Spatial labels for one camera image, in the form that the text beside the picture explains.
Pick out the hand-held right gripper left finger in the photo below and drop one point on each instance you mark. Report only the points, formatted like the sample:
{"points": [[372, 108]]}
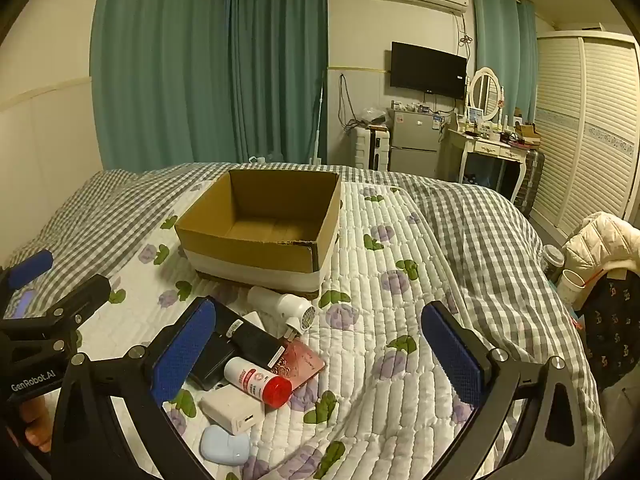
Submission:
{"points": [[182, 355]]}

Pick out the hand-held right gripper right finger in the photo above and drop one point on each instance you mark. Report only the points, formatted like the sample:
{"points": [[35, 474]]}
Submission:
{"points": [[455, 355]]}

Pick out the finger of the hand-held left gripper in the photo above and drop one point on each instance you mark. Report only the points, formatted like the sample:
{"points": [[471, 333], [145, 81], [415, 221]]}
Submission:
{"points": [[80, 297], [30, 265]]}

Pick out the black wallet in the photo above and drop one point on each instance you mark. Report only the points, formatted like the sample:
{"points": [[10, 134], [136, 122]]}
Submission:
{"points": [[212, 365]]}

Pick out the white power bank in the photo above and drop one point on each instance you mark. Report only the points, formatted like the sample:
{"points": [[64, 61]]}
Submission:
{"points": [[227, 407]]}

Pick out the long black case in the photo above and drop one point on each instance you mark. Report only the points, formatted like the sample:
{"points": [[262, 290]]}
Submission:
{"points": [[255, 342]]}

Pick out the white bottle with red cap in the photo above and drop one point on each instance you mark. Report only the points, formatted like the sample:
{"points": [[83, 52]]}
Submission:
{"points": [[255, 382]]}

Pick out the light blue case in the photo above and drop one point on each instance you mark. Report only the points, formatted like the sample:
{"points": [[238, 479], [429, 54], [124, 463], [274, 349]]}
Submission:
{"points": [[222, 445]]}

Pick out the pink patterned card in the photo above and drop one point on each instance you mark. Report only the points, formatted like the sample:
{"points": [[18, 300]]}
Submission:
{"points": [[305, 362]]}

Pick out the cardboard box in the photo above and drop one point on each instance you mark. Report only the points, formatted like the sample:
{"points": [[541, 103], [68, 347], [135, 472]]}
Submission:
{"points": [[260, 255]]}

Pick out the person's left hand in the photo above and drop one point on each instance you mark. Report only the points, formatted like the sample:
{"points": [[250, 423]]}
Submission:
{"points": [[37, 425]]}

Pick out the grey checked blanket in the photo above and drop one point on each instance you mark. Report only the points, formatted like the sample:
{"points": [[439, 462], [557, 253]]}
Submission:
{"points": [[480, 245]]}

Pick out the white paper cup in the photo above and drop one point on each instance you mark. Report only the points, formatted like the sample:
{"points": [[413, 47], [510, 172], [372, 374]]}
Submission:
{"points": [[567, 287]]}

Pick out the glass jar with lid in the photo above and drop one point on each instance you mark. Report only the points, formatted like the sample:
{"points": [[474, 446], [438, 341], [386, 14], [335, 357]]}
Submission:
{"points": [[551, 260]]}

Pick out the dark printed garment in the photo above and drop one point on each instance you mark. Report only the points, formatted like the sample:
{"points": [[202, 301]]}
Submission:
{"points": [[615, 330]]}

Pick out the white puffer jacket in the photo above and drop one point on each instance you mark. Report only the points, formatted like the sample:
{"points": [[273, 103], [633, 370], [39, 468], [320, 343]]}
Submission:
{"points": [[600, 245]]}

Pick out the dark suitcase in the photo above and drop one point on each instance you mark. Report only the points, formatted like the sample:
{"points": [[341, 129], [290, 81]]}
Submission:
{"points": [[530, 180]]}

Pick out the white dressing table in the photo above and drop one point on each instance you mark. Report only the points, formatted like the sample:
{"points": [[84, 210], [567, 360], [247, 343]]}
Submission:
{"points": [[487, 147]]}

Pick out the grey small fridge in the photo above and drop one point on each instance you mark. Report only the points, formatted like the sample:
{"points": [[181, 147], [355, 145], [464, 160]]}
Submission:
{"points": [[415, 145]]}

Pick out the white drawer unit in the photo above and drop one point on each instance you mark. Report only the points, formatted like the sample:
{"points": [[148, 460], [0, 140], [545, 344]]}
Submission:
{"points": [[372, 150]]}

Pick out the clear plastic bag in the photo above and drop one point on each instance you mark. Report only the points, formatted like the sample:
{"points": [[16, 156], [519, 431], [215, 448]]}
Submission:
{"points": [[372, 116]]}

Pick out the white louvred wardrobe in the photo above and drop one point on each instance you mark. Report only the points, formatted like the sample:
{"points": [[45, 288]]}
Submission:
{"points": [[590, 135]]}

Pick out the white standing pole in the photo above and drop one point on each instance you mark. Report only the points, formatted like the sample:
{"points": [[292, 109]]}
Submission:
{"points": [[317, 130]]}

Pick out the oval white mirror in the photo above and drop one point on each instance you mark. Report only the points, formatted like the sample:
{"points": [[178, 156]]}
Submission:
{"points": [[485, 92]]}

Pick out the wide teal curtain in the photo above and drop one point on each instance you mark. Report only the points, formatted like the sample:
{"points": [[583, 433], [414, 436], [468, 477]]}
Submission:
{"points": [[200, 60]]}

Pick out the narrow teal curtain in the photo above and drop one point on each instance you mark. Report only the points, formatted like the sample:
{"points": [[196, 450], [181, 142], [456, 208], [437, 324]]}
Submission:
{"points": [[500, 60]]}

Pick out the black wall television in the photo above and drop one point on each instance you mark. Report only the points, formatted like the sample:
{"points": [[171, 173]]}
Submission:
{"points": [[427, 70]]}

